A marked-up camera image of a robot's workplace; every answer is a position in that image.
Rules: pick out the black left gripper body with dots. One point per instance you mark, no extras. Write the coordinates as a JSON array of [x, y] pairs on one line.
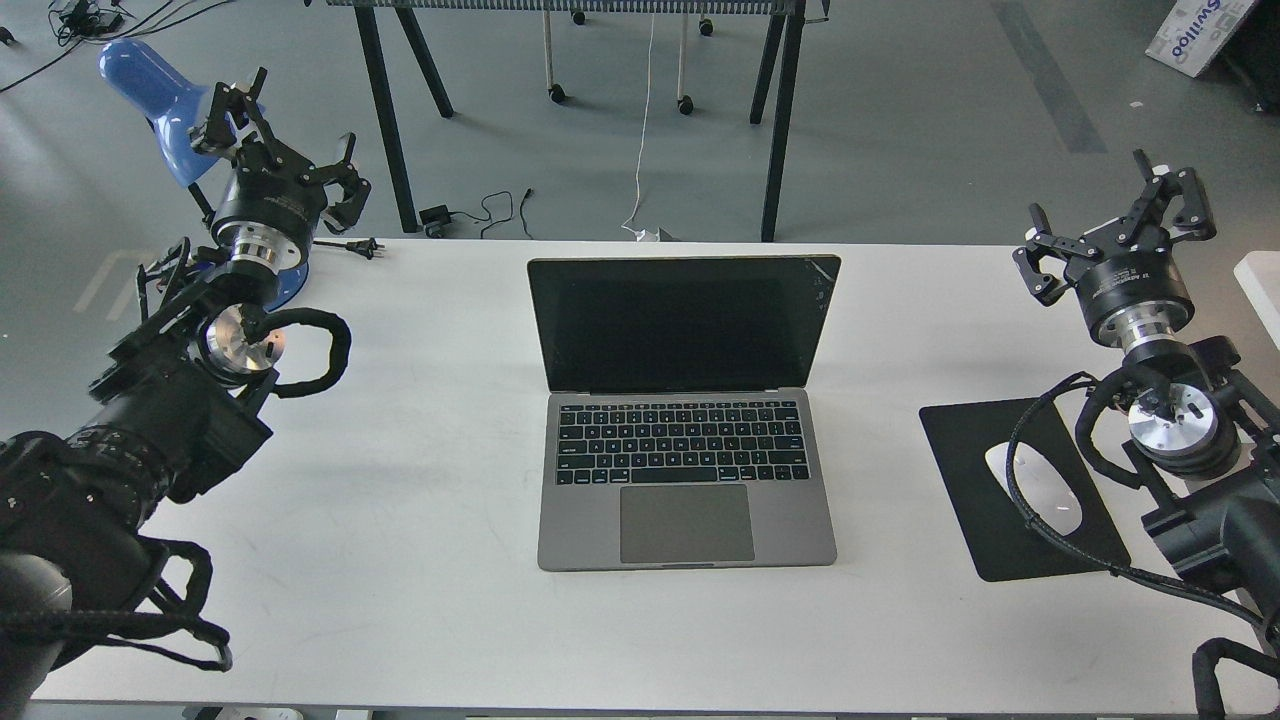
[[272, 203]]

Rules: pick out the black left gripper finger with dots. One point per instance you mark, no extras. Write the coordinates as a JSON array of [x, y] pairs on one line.
[[339, 216], [231, 122]]

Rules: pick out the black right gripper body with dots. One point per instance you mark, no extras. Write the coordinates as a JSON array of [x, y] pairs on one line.
[[1131, 283]]

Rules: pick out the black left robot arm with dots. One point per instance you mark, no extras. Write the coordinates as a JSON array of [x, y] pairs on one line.
[[179, 414]]

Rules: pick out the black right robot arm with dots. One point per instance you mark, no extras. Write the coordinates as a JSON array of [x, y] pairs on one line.
[[1182, 422]]

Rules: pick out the black power plug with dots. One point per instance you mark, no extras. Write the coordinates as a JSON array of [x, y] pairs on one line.
[[369, 248]]

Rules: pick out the white object at right edge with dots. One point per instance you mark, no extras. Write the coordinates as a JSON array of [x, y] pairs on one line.
[[1258, 275]]

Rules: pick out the cardboard box with blue text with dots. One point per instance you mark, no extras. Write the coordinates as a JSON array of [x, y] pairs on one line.
[[1195, 32]]

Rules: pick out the white computer mouse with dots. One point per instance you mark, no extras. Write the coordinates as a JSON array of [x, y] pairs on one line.
[[1046, 490]]

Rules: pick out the black mouse pad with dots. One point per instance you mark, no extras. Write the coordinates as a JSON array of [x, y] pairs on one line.
[[970, 443]]

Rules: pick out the grey open laptop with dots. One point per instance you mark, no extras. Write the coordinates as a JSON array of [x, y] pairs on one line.
[[679, 433]]

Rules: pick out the black power adapter with cable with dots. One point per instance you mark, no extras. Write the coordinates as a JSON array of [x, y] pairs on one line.
[[435, 219]]

